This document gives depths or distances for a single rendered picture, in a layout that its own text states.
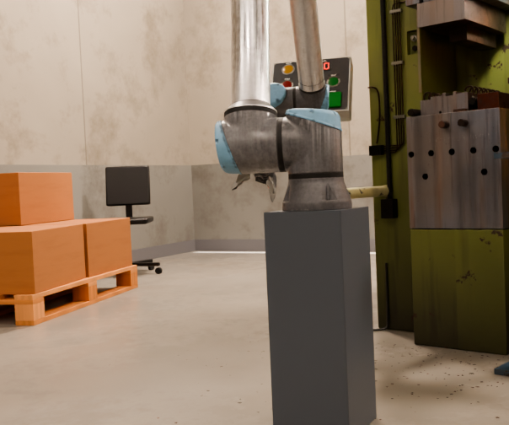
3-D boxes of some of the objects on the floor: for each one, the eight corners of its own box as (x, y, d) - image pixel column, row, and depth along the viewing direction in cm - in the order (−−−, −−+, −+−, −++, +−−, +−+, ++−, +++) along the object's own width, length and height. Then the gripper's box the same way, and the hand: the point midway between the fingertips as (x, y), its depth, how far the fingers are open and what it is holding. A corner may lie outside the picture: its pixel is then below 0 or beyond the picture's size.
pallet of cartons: (42, 284, 532) (35, 174, 528) (168, 287, 484) (163, 167, 481) (-139, 322, 401) (-148, 177, 398) (10, 332, 353) (0, 167, 350)
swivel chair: (125, 268, 612) (120, 167, 609) (179, 270, 585) (173, 164, 582) (80, 277, 564) (73, 167, 560) (136, 279, 537) (130, 163, 533)
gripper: (243, 131, 253) (224, 180, 246) (296, 147, 251) (278, 196, 244) (243, 143, 261) (226, 190, 254) (295, 158, 258) (278, 206, 252)
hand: (251, 197), depth 252 cm, fingers open, 14 cm apart
